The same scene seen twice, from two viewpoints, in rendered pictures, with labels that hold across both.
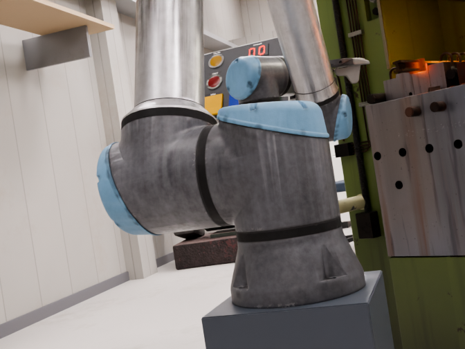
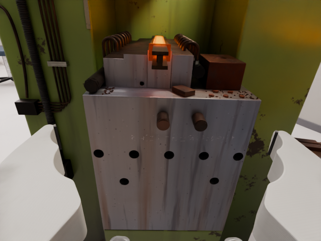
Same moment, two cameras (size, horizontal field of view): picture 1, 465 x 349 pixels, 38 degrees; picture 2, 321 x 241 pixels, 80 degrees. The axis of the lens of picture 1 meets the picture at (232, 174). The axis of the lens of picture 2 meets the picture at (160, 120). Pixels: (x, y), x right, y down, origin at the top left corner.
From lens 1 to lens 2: 163 cm
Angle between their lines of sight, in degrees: 55
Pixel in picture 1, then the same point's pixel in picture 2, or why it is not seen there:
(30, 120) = not seen: outside the picture
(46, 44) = not seen: outside the picture
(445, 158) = (185, 165)
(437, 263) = (154, 234)
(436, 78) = (180, 73)
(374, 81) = (68, 38)
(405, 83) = (136, 69)
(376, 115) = (100, 110)
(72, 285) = not seen: outside the picture
